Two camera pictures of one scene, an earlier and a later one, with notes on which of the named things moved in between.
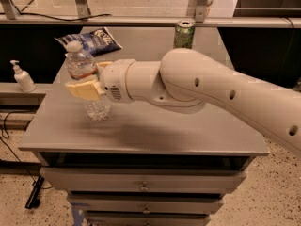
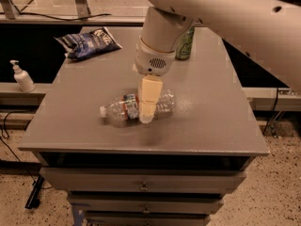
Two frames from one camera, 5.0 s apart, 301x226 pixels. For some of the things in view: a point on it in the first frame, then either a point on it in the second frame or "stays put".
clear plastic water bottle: x=83 y=65 -> x=128 y=105
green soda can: x=183 y=34 stays put
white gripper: x=114 y=79 -> x=152 y=61
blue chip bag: x=97 y=42 stays put
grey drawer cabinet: x=147 y=164 stays put
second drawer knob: x=146 y=211 stays put
